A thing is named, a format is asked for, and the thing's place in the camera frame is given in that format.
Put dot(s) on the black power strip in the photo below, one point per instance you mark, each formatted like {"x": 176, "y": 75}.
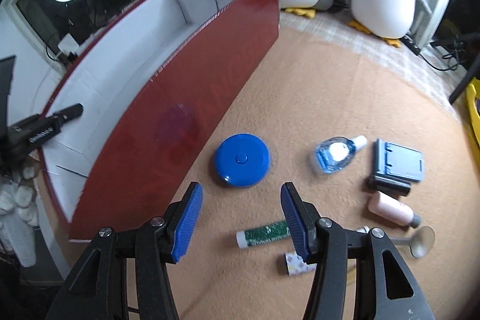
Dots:
{"x": 411, "y": 45}

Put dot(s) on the pink cosmetic bottle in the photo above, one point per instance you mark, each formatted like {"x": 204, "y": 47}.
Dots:
{"x": 392, "y": 210}

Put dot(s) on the yellow fruit bowl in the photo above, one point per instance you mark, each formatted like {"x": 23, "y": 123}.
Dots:
{"x": 472, "y": 101}

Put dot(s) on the clear blue sanitizer bottle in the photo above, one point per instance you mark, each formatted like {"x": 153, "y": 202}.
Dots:
{"x": 336, "y": 153}

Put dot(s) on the black lipstick tube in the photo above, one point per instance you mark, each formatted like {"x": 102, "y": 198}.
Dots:
{"x": 389, "y": 185}

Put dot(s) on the red cardboard box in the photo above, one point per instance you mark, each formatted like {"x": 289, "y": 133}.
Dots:
{"x": 154, "y": 85}

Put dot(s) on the blue phone stand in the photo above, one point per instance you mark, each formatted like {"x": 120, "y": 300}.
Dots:
{"x": 398, "y": 161}

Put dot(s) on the grey spoon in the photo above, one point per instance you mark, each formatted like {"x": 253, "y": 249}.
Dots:
{"x": 365, "y": 242}

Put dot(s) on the green white lip balm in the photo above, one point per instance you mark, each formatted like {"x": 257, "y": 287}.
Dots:
{"x": 266, "y": 234}

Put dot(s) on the white power adapter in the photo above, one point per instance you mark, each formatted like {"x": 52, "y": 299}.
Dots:
{"x": 68, "y": 45}

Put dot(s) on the patterned white lighter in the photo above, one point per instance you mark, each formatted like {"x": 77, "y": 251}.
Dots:
{"x": 295, "y": 265}

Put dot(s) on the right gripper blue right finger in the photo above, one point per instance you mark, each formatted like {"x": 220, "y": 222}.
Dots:
{"x": 301, "y": 224}

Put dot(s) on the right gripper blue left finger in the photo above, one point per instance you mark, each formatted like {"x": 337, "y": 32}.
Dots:
{"x": 186, "y": 217}

